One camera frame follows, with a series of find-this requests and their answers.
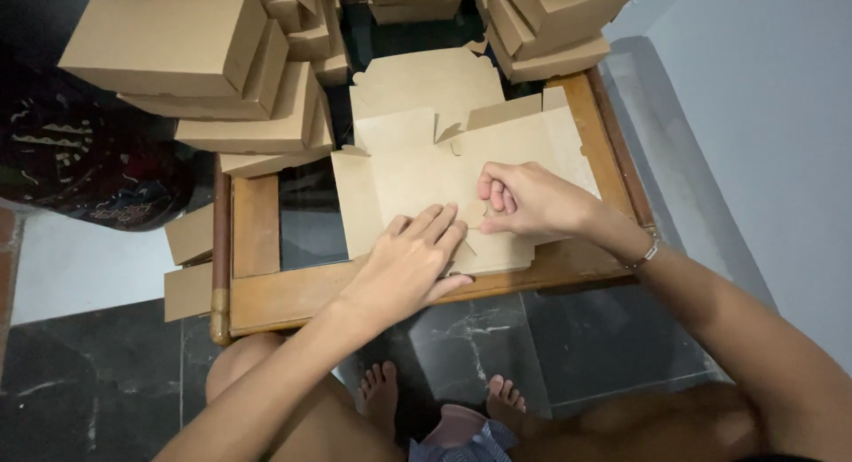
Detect cardboard box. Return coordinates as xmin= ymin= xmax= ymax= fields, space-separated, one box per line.
xmin=349 ymin=39 xmax=507 ymax=151
xmin=331 ymin=86 xmax=602 ymax=277

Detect blue and pink shorts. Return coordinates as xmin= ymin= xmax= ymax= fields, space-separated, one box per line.
xmin=406 ymin=404 xmax=521 ymax=462

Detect person's right leg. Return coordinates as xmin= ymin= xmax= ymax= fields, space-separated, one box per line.
xmin=509 ymin=381 xmax=763 ymax=462

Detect person's right hand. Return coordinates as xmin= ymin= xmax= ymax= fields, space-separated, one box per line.
xmin=476 ymin=160 xmax=605 ymax=239

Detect person's foot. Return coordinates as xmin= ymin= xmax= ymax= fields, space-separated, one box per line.
xmin=485 ymin=374 xmax=528 ymax=428
xmin=358 ymin=361 xmax=399 ymax=439

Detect person's left foot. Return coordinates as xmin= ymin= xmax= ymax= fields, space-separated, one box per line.
xmin=358 ymin=361 xmax=399 ymax=439

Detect person's left leg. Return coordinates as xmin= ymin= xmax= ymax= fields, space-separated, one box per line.
xmin=204 ymin=332 xmax=408 ymax=462

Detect wooden table with glass top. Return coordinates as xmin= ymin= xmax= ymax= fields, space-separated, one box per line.
xmin=209 ymin=66 xmax=658 ymax=347

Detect dark patterned cushion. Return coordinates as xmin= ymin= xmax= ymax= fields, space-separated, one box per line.
xmin=0 ymin=63 xmax=197 ymax=233

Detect person's right foot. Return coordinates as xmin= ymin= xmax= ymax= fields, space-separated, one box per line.
xmin=485 ymin=374 xmax=528 ymax=428

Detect person's left hand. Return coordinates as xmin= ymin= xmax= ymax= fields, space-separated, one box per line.
xmin=338 ymin=203 xmax=474 ymax=332

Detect flat cardboard piece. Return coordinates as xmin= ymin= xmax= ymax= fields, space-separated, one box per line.
xmin=164 ymin=261 xmax=214 ymax=323
xmin=164 ymin=202 xmax=215 ymax=267

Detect silver wrist bracelet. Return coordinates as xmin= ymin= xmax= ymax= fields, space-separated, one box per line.
xmin=622 ymin=234 xmax=660 ymax=272

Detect flat cardboard box blank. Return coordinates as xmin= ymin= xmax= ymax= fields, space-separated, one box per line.
xmin=349 ymin=39 xmax=507 ymax=151

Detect person's leg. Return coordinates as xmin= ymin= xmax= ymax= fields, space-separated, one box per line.
xmin=204 ymin=332 xmax=408 ymax=462
xmin=509 ymin=381 xmax=763 ymax=462

